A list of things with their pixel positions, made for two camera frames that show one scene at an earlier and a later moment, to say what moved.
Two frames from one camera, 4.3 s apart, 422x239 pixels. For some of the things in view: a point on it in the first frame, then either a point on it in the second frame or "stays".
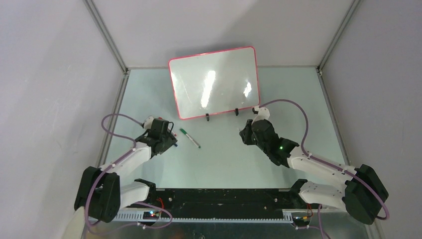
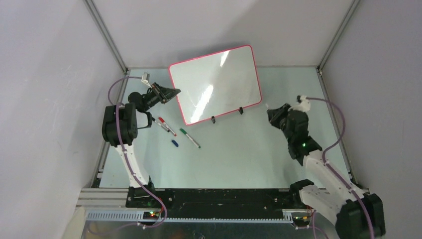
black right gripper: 245,133 → 275,114
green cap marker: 191,139 stays
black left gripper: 170,140 → 163,94
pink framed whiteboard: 216,82 stays
